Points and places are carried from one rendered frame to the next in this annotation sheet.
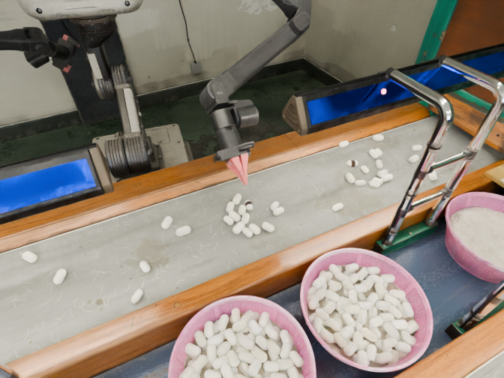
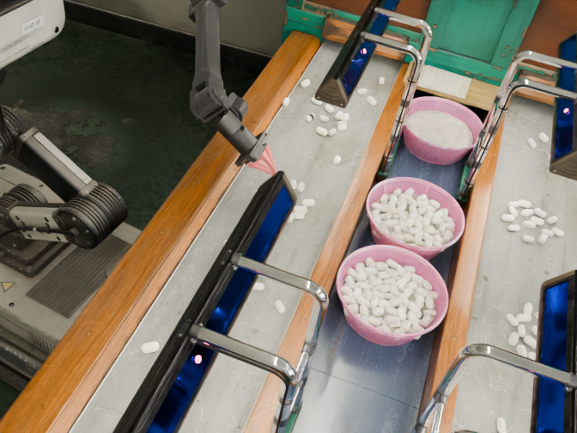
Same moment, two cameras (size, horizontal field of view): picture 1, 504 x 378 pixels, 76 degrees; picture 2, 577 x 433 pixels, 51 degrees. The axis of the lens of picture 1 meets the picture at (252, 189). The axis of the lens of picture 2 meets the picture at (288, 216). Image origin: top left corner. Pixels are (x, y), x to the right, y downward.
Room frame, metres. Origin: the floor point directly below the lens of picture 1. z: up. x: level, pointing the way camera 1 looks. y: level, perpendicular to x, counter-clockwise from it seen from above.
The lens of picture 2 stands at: (-0.16, 0.91, 1.88)
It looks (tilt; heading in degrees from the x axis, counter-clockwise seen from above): 46 degrees down; 308
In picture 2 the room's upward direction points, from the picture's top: 10 degrees clockwise
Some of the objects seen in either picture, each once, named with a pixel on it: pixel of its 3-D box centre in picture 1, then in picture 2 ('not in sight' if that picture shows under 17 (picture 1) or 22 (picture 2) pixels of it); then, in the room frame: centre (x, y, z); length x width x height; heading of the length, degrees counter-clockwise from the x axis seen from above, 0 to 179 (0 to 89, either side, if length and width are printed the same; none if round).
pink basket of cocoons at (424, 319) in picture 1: (359, 310); (410, 222); (0.32, -0.24, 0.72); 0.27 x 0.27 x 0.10
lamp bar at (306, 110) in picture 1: (411, 80); (365, 33); (0.69, -0.36, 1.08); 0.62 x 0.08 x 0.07; 116
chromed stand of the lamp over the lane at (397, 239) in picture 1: (409, 163); (378, 97); (0.61, -0.39, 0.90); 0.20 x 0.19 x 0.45; 116
